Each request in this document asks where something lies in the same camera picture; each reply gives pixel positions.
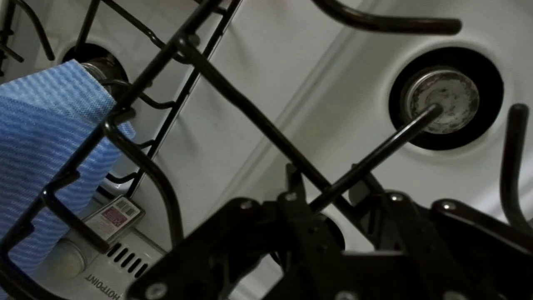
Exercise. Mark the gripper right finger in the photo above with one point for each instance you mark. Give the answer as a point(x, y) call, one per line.
point(466, 246)

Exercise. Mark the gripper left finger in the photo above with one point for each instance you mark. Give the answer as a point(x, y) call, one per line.
point(216, 246)

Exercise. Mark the white stove knob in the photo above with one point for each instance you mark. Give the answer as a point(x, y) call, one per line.
point(68, 258)

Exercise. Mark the round metal stove burner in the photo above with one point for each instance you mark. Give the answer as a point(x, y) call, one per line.
point(452, 96)
point(102, 68)

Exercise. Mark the white gas stove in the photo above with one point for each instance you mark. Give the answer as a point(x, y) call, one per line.
point(266, 75)

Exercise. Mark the blue striped towel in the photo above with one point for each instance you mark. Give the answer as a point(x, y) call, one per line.
point(41, 125)

